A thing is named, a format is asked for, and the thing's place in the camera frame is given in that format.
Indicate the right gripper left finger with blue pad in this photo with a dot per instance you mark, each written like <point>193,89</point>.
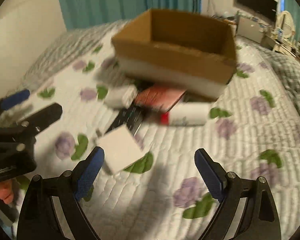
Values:
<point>38,218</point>

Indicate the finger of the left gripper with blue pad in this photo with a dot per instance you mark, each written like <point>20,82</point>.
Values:
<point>32,125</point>
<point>13,100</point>

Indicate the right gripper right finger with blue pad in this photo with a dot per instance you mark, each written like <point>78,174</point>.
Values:
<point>259,219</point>

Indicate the white rectangular charger box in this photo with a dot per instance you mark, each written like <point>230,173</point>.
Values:
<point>120,149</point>

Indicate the white contoured bottle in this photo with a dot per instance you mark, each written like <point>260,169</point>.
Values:
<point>121,97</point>

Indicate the black remote control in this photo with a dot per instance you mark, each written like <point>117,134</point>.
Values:
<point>131,117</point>

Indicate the white bottle red cap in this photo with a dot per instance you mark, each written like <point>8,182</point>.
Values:
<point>187,114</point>

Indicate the pink patterned phone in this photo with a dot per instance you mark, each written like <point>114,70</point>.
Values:
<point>159,98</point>

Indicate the person's left hand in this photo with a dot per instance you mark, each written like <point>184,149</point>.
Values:
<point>6,191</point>

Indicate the white floral quilt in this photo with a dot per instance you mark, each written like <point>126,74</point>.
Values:
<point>162,195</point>

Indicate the open cardboard box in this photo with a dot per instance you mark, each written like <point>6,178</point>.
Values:
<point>179,48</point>

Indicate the white dressing table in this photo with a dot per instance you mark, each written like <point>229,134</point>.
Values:
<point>280,47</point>

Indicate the silver mini fridge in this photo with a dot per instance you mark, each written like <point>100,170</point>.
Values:
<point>250,29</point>

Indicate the black wall television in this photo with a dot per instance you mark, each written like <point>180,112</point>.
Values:
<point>266,8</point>

